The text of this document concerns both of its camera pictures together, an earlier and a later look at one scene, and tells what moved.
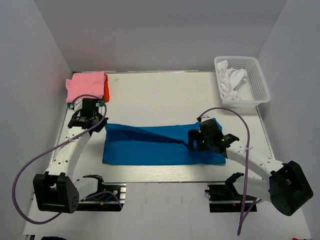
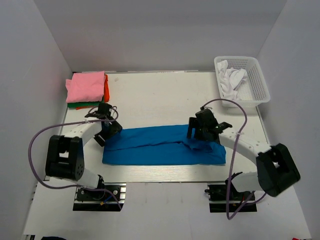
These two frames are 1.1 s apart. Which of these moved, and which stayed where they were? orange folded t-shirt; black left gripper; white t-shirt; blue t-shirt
Moved: black left gripper
Stayed: orange folded t-shirt; blue t-shirt; white t-shirt
